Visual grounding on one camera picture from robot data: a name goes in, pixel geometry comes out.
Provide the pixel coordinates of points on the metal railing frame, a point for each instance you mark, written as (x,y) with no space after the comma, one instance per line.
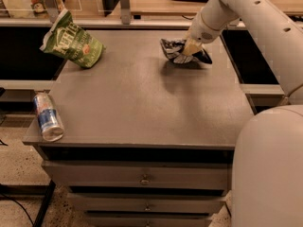
(146,14)

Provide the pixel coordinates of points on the blue silver drink can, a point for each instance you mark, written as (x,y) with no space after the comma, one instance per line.
(49,121)

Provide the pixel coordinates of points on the green jalapeno chip bag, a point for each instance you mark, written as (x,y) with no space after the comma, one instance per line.
(69,41)

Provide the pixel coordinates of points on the grey drawer cabinet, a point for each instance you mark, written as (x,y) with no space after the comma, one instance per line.
(146,143)

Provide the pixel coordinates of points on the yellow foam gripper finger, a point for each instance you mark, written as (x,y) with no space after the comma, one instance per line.
(192,46)

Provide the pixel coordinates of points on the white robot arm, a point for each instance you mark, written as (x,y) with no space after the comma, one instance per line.
(267,172)

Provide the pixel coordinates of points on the blue chip bag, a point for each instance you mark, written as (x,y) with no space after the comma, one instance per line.
(173,52)

